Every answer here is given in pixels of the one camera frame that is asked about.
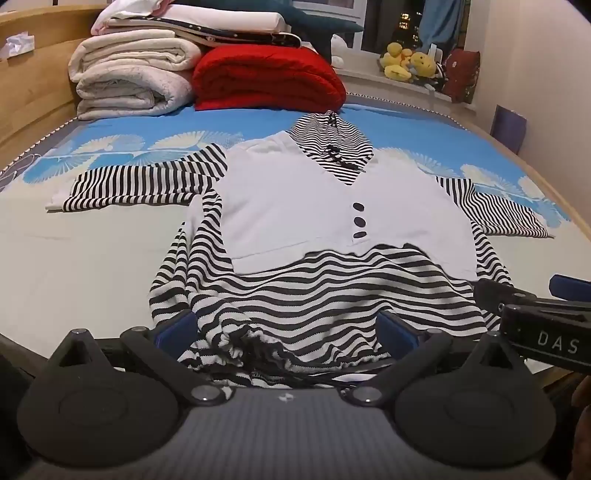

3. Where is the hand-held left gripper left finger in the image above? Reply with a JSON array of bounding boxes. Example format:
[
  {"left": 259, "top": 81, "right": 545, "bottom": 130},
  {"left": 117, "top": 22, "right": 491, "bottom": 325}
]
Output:
[{"left": 48, "top": 308, "right": 234, "bottom": 408}]

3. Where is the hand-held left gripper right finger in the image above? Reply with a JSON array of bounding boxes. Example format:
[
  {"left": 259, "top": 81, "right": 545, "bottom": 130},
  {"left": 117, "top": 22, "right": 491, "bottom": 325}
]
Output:
[{"left": 342, "top": 310, "right": 532, "bottom": 408}]

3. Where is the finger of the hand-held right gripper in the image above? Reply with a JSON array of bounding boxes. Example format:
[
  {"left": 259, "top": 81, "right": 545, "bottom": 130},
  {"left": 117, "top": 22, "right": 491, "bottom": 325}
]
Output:
[
  {"left": 475, "top": 278, "right": 546, "bottom": 319},
  {"left": 549, "top": 274, "right": 591, "bottom": 302}
]

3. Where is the black white striped hooded top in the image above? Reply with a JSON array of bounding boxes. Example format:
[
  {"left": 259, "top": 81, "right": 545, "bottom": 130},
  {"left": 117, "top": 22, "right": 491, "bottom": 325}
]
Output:
[{"left": 46, "top": 111, "right": 555, "bottom": 387}]

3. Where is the blue patterned bed sheet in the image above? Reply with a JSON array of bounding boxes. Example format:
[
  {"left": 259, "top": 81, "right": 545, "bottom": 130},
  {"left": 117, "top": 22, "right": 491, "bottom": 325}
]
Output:
[{"left": 0, "top": 99, "right": 573, "bottom": 377}]

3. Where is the purple board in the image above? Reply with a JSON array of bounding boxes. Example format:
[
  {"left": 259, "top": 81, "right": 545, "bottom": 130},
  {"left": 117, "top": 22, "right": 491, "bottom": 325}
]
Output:
[{"left": 490, "top": 104, "right": 528, "bottom": 155}]

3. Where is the dark red cushion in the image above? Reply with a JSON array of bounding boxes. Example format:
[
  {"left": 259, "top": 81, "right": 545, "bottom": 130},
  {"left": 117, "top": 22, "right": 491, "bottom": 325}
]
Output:
[{"left": 445, "top": 48, "right": 481, "bottom": 103}]

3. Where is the yellow bear plush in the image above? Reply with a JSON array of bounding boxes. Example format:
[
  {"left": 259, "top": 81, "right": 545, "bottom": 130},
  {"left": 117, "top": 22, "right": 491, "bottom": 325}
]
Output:
[{"left": 409, "top": 52, "right": 437, "bottom": 81}]

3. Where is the white windowsill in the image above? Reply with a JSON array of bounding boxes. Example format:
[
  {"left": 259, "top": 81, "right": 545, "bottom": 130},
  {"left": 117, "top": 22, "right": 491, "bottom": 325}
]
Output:
[{"left": 342, "top": 65, "right": 467, "bottom": 110}]

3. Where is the yellow duck plush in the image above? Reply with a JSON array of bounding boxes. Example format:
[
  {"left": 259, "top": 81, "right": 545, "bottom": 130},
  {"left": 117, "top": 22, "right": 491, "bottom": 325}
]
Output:
[{"left": 381, "top": 42, "right": 413, "bottom": 80}]

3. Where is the white folded quilt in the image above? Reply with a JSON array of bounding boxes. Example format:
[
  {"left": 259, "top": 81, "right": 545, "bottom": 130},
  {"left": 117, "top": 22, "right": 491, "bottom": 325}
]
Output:
[{"left": 68, "top": 34, "right": 204, "bottom": 121}]

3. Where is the red folded blanket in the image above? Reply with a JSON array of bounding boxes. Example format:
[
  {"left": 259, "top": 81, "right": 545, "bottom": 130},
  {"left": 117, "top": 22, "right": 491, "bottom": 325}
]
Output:
[{"left": 191, "top": 45, "right": 347, "bottom": 114}]

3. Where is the blue curtain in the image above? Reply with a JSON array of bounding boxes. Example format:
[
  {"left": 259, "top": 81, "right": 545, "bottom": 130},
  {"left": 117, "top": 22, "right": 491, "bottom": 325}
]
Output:
[{"left": 418, "top": 0, "right": 468, "bottom": 51}]

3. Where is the window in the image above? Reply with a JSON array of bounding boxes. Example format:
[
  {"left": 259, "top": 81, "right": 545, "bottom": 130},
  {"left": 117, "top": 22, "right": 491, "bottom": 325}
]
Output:
[{"left": 323, "top": 0, "right": 428, "bottom": 52}]

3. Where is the dark starred folded bedding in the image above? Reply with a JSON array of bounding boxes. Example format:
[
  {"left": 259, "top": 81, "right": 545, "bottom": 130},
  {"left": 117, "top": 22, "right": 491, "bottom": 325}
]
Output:
[{"left": 152, "top": 18, "right": 302, "bottom": 49}]

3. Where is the blue shark plush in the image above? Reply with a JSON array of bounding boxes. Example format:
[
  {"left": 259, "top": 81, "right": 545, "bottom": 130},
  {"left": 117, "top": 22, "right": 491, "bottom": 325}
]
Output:
[{"left": 259, "top": 0, "right": 365, "bottom": 62}]

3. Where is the white folded bedding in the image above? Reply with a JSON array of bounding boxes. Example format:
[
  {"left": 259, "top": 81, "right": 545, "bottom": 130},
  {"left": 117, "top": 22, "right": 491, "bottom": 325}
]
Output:
[{"left": 92, "top": 0, "right": 287, "bottom": 37}]

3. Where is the white crumpled tissue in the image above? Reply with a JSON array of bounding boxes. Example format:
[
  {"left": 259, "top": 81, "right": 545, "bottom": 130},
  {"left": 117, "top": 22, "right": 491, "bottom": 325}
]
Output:
[{"left": 0, "top": 32, "right": 36, "bottom": 61}]

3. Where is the pink cloth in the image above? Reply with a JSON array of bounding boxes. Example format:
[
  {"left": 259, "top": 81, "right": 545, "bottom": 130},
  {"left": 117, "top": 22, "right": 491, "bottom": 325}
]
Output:
[{"left": 90, "top": 0, "right": 174, "bottom": 35}]

